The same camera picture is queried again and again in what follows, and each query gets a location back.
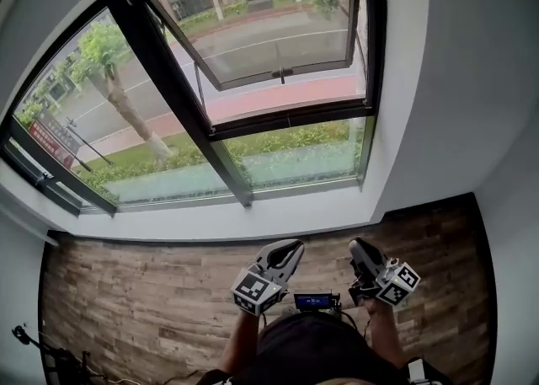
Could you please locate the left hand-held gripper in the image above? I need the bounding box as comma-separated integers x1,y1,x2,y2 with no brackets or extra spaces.
229,238,306,318

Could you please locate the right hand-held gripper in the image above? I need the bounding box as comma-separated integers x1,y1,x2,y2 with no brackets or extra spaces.
347,236,423,308

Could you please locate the window with metal frame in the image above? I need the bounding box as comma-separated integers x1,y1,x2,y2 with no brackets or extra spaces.
125,0,378,140

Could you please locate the person's right forearm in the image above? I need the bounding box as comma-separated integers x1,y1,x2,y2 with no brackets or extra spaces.
362,295,408,371

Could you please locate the person's left forearm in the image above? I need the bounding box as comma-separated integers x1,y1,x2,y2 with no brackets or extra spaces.
217,310,265,376

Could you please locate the open glass window sash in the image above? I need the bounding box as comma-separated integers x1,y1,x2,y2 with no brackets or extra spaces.
147,0,364,92

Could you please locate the black framed open window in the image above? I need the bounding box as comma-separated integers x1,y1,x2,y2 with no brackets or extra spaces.
0,0,388,218

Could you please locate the small black monitor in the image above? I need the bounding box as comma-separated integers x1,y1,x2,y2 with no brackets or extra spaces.
292,291,343,313

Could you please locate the person in black shirt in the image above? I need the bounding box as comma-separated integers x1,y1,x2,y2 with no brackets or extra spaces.
201,311,458,385

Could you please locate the roadside tree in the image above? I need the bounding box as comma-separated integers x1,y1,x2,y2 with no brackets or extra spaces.
69,20,176,162

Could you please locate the black tripod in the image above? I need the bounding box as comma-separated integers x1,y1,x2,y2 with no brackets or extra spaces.
11,324,109,385

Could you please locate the red signboard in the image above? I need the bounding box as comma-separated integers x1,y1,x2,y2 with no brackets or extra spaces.
28,117,83,170

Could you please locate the white harness strap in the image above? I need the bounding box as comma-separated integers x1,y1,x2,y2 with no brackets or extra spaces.
406,357,427,385

